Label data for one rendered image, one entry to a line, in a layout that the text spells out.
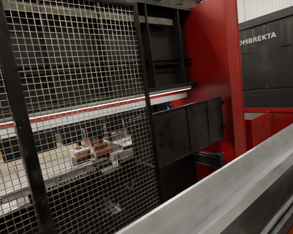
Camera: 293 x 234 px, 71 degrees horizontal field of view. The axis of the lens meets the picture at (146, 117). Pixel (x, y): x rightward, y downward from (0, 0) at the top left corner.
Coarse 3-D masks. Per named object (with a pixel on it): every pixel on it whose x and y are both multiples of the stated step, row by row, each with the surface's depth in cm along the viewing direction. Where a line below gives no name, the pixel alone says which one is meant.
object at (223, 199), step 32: (288, 128) 23; (256, 160) 18; (288, 160) 16; (192, 192) 13; (224, 192) 14; (256, 192) 13; (288, 192) 17; (160, 224) 11; (192, 224) 12; (224, 224) 11; (256, 224) 14; (288, 224) 20
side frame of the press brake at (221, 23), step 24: (216, 0) 197; (192, 24) 223; (216, 24) 202; (192, 48) 229; (216, 48) 207; (192, 72) 236; (216, 72) 213; (240, 72) 216; (192, 96) 243; (216, 96) 218; (240, 96) 218; (240, 120) 220; (216, 144) 231; (240, 144) 222
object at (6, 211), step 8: (104, 168) 155; (112, 168) 153; (0, 208) 117; (8, 208) 116; (16, 208) 115; (0, 216) 110; (8, 216) 112; (16, 216) 115; (24, 216) 116; (8, 224) 112; (16, 224) 114; (0, 232) 110
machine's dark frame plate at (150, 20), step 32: (32, 0) 138; (64, 0) 151; (128, 0) 172; (32, 32) 139; (64, 32) 152; (96, 32) 164; (160, 32) 211; (64, 64) 153; (96, 64) 162; (128, 64) 188; (160, 64) 205; (0, 96) 130; (32, 96) 141; (64, 96) 154; (96, 96) 170; (128, 96) 175
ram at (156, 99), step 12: (156, 96) 218; (168, 96) 229; (180, 96) 242; (96, 108) 176; (108, 108) 184; (120, 108) 191; (36, 120) 148; (48, 120) 153; (60, 120) 158; (72, 120) 164; (0, 132) 135; (12, 132) 139
